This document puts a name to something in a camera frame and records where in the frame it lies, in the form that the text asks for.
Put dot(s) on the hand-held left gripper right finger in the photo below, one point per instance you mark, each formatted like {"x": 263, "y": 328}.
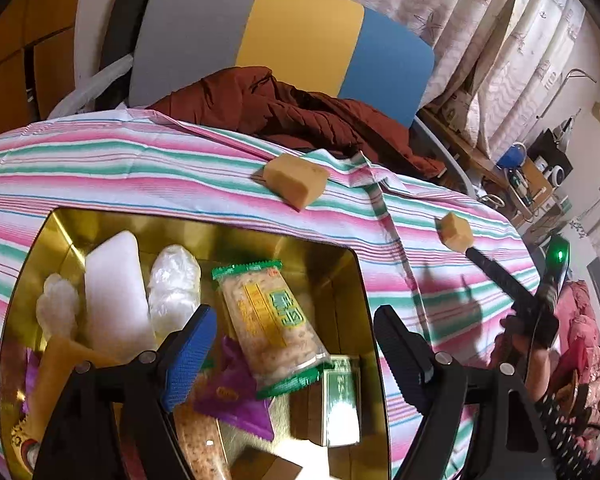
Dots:
{"x": 402, "y": 355}

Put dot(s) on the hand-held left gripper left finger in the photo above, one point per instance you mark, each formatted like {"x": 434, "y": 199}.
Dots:
{"x": 190, "y": 355}

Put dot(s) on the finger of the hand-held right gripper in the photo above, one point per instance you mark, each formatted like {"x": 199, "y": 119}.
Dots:
{"x": 495, "y": 275}

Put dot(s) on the purple snack packet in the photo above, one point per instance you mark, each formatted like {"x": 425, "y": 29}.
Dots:
{"x": 235, "y": 395}

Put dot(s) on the small yellow sponge block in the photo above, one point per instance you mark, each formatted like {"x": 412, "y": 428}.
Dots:
{"x": 455, "y": 230}

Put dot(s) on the white ball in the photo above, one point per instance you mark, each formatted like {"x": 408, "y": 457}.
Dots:
{"x": 57, "y": 305}
{"x": 175, "y": 285}

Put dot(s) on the green white carton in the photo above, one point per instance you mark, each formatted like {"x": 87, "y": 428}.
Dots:
{"x": 342, "y": 400}

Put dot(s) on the green rice cracker packet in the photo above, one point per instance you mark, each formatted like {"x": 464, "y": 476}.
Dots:
{"x": 265, "y": 320}

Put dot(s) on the brown grain cracker packet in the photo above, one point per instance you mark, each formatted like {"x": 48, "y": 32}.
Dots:
{"x": 200, "y": 445}

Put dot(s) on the white soap bar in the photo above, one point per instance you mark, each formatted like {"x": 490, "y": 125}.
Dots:
{"x": 117, "y": 290}

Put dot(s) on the long yellow sponge block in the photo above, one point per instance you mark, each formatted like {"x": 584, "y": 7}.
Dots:
{"x": 55, "y": 375}

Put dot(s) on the gold metal tin box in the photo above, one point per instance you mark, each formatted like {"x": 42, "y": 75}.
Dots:
{"x": 300, "y": 250}

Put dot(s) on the purple foil wrapper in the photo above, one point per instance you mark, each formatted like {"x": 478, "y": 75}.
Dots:
{"x": 31, "y": 380}

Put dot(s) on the person's right forearm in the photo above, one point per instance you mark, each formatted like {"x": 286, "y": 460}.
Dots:
{"x": 560, "y": 430}

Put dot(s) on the person's right hand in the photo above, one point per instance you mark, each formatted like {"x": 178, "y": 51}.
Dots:
{"x": 535, "y": 367}

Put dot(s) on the pink patterned blanket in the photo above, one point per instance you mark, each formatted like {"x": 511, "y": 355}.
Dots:
{"x": 587, "y": 340}

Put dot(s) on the white round fan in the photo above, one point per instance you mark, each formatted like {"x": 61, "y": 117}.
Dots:
{"x": 559, "y": 176}

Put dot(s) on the blue round container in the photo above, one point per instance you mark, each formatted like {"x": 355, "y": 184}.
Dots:
{"x": 512, "y": 156}

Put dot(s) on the wooden side desk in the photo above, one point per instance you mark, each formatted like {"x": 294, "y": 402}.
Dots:
{"x": 460, "y": 145}

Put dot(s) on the pink green striped tablecloth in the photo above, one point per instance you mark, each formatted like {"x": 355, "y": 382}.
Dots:
{"x": 130, "y": 170}

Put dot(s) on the large yellow sponge block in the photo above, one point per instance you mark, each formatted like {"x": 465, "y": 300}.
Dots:
{"x": 295, "y": 180}

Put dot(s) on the pale patterned curtain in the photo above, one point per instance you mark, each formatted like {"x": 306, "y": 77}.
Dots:
{"x": 480, "y": 35}

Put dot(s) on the red-brown quilted jacket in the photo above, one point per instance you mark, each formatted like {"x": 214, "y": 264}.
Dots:
{"x": 280, "y": 110}

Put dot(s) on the grey yellow blue chair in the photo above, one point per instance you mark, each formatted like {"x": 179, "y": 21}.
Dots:
{"x": 300, "y": 35}

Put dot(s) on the wooden cabinet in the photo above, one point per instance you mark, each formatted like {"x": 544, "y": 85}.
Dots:
{"x": 10, "y": 50}

